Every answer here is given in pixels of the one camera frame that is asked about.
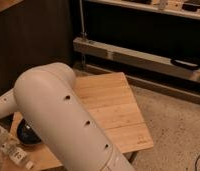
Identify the wooden table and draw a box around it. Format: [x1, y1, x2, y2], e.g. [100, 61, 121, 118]
[5, 73, 153, 171]

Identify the wooden shelf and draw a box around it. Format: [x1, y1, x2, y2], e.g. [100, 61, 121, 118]
[86, 0, 200, 20]

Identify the grey metal rail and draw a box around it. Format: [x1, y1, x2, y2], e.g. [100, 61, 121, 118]
[73, 37, 200, 83]

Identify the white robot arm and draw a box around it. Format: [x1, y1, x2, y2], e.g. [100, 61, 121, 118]
[0, 63, 134, 171]

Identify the black ceramic bowl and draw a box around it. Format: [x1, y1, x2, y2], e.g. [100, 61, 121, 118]
[17, 119, 41, 145]

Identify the metal pole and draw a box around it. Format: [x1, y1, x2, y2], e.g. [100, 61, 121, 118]
[79, 0, 87, 41]

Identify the black handle object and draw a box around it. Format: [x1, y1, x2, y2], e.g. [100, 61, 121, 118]
[170, 58, 200, 70]

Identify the black cable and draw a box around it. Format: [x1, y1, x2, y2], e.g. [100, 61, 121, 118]
[193, 150, 200, 171]

